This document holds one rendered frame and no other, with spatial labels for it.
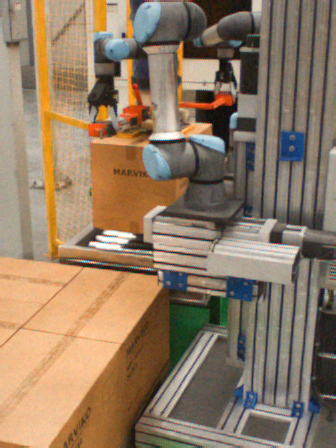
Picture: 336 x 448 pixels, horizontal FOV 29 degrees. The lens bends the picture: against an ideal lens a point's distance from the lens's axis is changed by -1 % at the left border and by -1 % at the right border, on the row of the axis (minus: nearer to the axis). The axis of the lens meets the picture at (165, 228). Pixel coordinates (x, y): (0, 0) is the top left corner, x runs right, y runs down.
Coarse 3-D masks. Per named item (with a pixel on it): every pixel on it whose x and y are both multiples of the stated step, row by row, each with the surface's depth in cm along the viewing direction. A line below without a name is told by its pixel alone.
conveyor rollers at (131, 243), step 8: (104, 232) 334; (112, 232) 333; (120, 232) 332; (128, 232) 332; (96, 240) 326; (104, 240) 325; (112, 240) 324; (120, 240) 323; (128, 240) 322; (136, 240) 321; (104, 248) 315; (112, 248) 314; (120, 248) 313; (128, 248) 312; (136, 248) 312; (144, 248) 311; (152, 248) 312
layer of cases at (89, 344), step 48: (0, 288) 269; (48, 288) 269; (96, 288) 270; (144, 288) 270; (0, 336) 231; (48, 336) 231; (96, 336) 231; (144, 336) 252; (0, 384) 202; (48, 384) 202; (96, 384) 206; (144, 384) 259; (0, 432) 180; (48, 432) 180; (96, 432) 210
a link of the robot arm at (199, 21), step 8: (192, 8) 193; (200, 8) 196; (192, 16) 192; (200, 16) 194; (192, 24) 193; (200, 24) 195; (192, 32) 195; (200, 32) 197; (136, 40) 230; (184, 40) 206; (192, 40) 206; (144, 56) 233
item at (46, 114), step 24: (48, 0) 382; (96, 0) 332; (72, 24) 364; (96, 24) 337; (72, 72) 376; (48, 96) 409; (48, 120) 415; (72, 120) 383; (48, 144) 420; (72, 144) 394; (48, 168) 425; (48, 192) 430; (48, 216) 437; (48, 240) 444
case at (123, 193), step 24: (96, 144) 282; (120, 144) 279; (144, 144) 279; (96, 168) 286; (120, 168) 283; (144, 168) 279; (96, 192) 290; (120, 192) 286; (144, 192) 283; (168, 192) 279; (96, 216) 294; (120, 216) 290
